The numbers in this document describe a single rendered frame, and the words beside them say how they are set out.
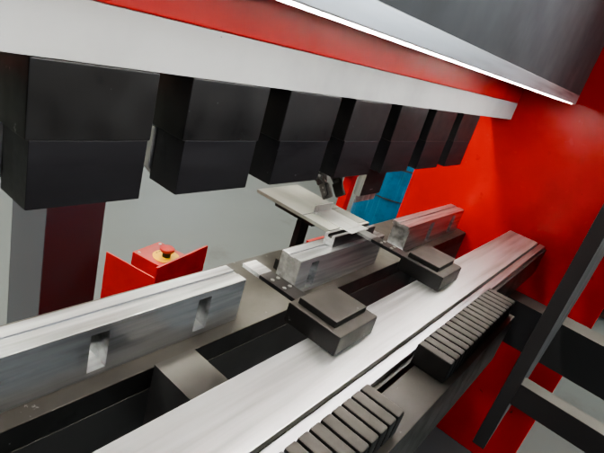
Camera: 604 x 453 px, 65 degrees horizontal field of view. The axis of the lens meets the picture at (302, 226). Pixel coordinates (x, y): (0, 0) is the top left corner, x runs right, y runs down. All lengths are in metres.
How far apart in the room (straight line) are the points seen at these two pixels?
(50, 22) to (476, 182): 1.71
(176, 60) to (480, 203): 1.57
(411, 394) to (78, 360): 0.49
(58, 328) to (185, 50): 0.42
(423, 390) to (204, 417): 0.33
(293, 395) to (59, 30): 0.51
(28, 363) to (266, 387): 0.31
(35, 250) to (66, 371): 0.81
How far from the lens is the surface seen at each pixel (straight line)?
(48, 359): 0.76
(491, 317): 0.99
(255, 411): 0.65
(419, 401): 0.75
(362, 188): 1.19
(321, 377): 0.74
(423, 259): 1.14
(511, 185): 1.98
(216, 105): 0.69
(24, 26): 0.54
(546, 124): 1.96
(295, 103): 0.81
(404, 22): 0.61
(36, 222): 1.52
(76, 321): 0.78
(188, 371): 0.84
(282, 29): 0.75
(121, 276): 1.27
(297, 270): 1.08
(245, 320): 0.99
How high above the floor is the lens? 1.43
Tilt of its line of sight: 22 degrees down
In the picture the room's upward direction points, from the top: 17 degrees clockwise
